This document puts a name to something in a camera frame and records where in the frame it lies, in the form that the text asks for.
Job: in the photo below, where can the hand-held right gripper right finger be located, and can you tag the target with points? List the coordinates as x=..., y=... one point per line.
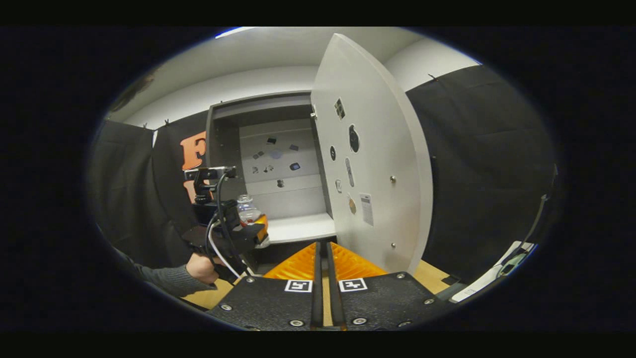
x=334, y=293

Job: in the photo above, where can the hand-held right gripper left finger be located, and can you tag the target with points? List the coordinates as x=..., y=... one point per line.
x=316, y=288

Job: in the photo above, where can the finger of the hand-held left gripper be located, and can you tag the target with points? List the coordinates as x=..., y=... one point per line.
x=253, y=233

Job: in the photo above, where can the clear plastic bottle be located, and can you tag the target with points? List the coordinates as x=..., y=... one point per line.
x=247, y=211

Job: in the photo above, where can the white cabinet door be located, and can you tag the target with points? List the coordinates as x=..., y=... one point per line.
x=387, y=149

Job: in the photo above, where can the dark grey cabinet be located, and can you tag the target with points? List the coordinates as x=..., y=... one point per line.
x=278, y=199

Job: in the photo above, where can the white device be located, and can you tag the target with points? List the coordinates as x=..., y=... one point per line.
x=492, y=278

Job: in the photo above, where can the black backdrop cloth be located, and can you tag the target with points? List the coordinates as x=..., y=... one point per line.
x=487, y=164

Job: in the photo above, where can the long ceiling light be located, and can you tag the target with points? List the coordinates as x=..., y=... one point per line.
x=233, y=32

